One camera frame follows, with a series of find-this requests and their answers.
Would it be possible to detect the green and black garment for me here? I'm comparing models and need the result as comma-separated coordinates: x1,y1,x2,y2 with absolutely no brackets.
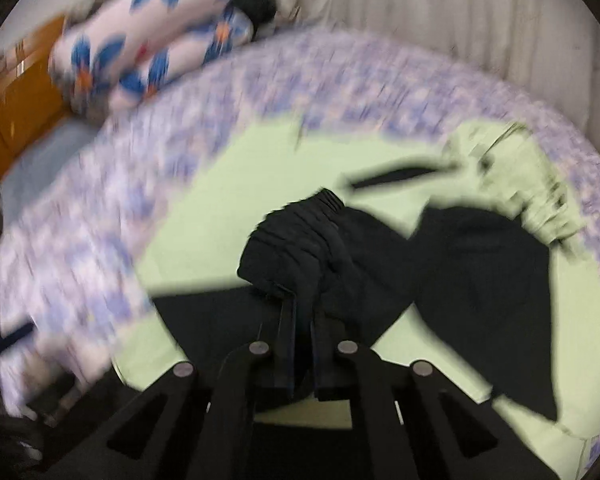
114,120,600,479

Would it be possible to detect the black clothes pile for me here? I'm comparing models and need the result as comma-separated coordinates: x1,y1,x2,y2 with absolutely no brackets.
230,0,277,29

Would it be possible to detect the purple cat print blanket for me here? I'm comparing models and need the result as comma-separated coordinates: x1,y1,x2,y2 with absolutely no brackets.
0,27,600,479

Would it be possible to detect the small blue flower pillow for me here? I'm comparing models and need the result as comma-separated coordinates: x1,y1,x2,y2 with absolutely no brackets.
108,6,254,113

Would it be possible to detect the large blue flower pillow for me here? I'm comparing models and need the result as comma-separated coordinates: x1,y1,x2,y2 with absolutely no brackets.
48,0,230,115

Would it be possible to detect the cream curtain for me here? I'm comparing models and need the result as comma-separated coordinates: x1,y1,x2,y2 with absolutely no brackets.
278,0,600,152

